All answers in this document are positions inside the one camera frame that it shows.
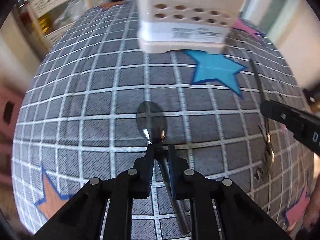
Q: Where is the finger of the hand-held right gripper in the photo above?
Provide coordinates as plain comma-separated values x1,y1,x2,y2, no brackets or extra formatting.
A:
261,100,320,157

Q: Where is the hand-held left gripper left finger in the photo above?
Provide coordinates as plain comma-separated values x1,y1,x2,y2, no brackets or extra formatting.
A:
35,144,157,240

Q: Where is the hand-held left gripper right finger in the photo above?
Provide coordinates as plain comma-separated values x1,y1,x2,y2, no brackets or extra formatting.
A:
168,145,292,240

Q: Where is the metal spoon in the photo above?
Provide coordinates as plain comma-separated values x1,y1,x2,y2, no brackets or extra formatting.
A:
136,101,192,235

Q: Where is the dark object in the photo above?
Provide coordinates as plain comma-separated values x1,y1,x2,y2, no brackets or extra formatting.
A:
302,89,320,113

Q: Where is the grey checked star tablecloth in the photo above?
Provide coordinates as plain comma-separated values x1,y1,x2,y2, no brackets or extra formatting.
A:
11,0,313,240

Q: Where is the window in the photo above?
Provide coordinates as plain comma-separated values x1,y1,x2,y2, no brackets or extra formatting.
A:
240,0,300,45

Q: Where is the pink plastic stool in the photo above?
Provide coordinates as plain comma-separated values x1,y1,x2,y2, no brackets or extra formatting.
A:
0,85,25,140

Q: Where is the clear plastic bag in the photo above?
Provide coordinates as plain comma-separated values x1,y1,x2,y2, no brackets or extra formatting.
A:
54,0,110,30

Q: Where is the gold foil packet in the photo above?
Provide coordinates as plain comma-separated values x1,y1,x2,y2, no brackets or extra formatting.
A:
37,15,52,34

